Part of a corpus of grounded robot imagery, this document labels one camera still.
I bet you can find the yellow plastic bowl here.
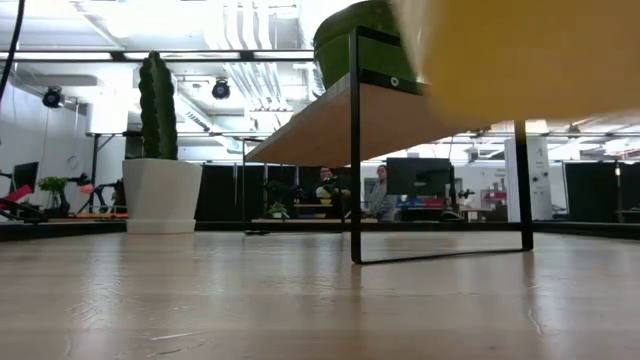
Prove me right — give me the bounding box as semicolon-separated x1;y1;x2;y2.
392;0;640;127

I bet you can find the person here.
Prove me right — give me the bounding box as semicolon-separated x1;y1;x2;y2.
314;166;352;221
366;164;400;223

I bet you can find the small potted plant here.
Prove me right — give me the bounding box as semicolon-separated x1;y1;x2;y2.
38;175;72;212
267;201;292;221

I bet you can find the black computer monitor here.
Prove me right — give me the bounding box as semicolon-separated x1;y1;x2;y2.
385;157;454;198

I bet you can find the black partition panel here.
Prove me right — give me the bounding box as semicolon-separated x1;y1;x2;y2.
562;160;640;224
194;163;361;224

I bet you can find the white hexagonal plant pot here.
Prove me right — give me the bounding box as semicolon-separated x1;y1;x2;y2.
121;158;204;235

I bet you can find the green cactus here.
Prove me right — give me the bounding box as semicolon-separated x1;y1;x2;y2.
138;50;179;161

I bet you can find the white pillar with sign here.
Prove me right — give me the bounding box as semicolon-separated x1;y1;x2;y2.
503;135;553;222

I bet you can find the small black monitor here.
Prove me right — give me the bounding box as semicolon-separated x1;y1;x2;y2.
11;161;41;194

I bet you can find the red and black machine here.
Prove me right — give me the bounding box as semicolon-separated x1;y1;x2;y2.
0;172;49;225

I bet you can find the wooden shelf riser black frame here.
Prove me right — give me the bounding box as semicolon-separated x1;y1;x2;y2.
242;25;535;265

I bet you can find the black ceiling camera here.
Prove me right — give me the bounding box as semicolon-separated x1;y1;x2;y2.
210;77;233;101
41;85;64;110

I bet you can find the black metal table frame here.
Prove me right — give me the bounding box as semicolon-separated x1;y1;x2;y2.
0;218;640;243

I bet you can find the black hanging cable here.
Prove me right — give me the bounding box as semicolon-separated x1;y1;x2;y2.
0;0;27;104

